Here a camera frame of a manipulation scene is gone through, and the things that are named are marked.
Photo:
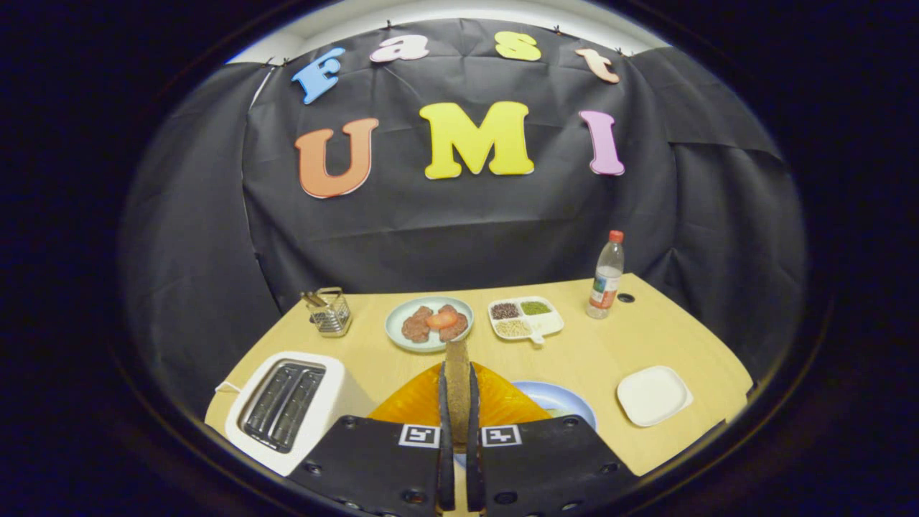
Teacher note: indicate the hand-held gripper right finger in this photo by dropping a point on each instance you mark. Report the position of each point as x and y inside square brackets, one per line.
[473, 459]

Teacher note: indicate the brown wooden utensils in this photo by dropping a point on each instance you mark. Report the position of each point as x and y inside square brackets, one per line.
[313, 297]

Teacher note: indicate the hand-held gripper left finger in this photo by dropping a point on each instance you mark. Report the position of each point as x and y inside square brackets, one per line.
[446, 459]

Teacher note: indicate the blue round plate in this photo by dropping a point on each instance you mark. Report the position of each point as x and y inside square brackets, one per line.
[556, 398]

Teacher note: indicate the white divided tray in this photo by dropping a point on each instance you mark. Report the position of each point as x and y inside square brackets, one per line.
[549, 324]

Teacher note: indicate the red tomato slice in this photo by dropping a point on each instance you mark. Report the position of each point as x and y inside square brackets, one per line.
[441, 319]

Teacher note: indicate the clear bottle with red cap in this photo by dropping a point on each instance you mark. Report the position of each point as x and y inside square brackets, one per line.
[605, 283]

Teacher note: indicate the brown meat slice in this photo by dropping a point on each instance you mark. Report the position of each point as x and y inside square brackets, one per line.
[456, 329]
[416, 327]

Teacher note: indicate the pile of green beans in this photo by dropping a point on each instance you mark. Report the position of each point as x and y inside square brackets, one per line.
[535, 308]

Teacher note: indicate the pile of pale beans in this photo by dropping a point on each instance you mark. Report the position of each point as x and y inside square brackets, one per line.
[512, 328]

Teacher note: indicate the black backdrop cloth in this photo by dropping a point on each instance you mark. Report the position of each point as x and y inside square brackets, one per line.
[459, 237]

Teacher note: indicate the pale green round plate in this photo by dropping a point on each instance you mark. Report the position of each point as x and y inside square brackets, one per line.
[396, 334]

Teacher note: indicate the pile of dark beans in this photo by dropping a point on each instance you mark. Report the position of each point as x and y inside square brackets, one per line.
[505, 311]

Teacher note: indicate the brown bread slice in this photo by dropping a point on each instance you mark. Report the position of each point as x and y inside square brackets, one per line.
[457, 388]

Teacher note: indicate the small white square plate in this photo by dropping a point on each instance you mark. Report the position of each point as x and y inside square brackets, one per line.
[653, 396]

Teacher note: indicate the metal mesh utensil holder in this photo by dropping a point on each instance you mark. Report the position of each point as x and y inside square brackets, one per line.
[332, 318]

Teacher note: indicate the white toaster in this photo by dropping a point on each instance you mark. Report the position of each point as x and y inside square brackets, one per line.
[323, 431]

